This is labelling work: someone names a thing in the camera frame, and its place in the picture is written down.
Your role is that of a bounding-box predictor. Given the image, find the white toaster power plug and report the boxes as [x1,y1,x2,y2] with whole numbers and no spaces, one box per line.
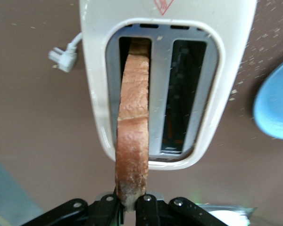
[48,32,83,73]

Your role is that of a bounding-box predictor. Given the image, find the white toaster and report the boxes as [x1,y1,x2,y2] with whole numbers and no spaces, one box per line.
[79,0,258,171]

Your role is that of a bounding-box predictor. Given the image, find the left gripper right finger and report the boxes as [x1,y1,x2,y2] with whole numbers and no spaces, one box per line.
[135,194,248,226]

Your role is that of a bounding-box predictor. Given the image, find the brown bread slice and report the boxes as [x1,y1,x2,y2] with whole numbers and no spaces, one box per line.
[115,39,150,211]

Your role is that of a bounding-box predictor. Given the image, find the brown table cloth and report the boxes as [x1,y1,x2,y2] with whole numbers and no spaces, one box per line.
[0,0,283,226]

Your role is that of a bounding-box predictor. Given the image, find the blue plate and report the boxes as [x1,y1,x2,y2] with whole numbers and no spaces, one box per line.
[252,56,283,141]

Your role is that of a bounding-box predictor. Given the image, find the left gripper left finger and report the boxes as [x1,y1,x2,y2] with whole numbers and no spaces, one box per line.
[21,194,122,226]

